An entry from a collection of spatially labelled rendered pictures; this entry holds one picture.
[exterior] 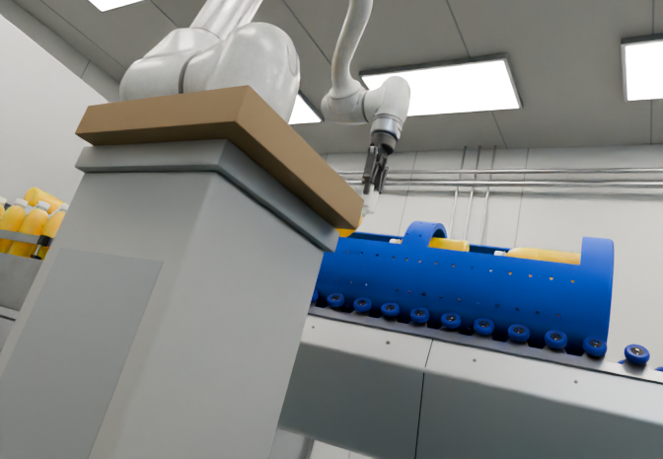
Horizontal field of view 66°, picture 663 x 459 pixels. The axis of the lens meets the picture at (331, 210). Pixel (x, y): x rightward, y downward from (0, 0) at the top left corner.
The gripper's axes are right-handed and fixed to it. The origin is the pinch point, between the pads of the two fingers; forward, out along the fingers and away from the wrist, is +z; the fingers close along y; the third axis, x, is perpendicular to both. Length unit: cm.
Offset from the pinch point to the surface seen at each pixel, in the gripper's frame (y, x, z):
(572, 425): -7, -57, 48
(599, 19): 165, -53, -213
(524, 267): -8.8, -44.8, 17.6
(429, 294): -6.4, -24.4, 26.3
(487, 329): -6, -39, 32
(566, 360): -6, -55, 36
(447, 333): -5.5, -29.9, 34.4
